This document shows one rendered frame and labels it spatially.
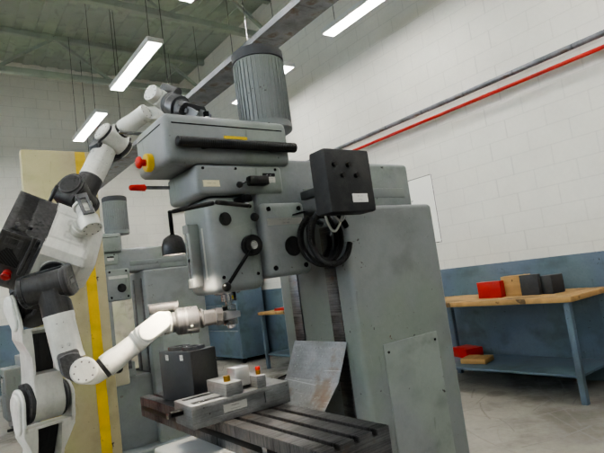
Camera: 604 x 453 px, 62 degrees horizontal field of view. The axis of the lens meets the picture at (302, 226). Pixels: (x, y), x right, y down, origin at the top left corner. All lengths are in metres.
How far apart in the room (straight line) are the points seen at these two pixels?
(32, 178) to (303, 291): 1.97
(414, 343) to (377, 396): 0.27
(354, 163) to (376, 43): 5.68
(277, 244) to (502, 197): 4.36
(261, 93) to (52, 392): 1.32
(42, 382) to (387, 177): 1.54
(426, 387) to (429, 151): 4.69
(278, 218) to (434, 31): 5.16
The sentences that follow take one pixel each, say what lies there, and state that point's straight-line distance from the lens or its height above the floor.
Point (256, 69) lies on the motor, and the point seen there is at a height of 2.11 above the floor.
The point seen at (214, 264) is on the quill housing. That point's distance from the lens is 1.65.
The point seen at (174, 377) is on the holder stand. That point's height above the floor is 1.01.
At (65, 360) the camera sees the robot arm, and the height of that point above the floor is 1.18.
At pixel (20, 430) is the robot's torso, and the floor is 0.93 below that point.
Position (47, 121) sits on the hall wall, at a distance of 11.40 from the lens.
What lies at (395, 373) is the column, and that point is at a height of 0.94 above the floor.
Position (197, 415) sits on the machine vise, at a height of 0.96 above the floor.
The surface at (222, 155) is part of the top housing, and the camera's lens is 1.70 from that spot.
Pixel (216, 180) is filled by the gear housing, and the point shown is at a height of 1.68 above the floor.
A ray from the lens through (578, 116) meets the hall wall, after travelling 5.57.
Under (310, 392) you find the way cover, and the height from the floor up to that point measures 0.91.
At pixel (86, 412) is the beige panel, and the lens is 3.42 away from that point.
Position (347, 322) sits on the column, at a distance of 1.85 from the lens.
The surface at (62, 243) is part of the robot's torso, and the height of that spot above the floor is 1.54.
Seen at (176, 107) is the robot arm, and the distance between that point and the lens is 1.94.
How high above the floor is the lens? 1.33
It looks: 6 degrees up
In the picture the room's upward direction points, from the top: 8 degrees counter-clockwise
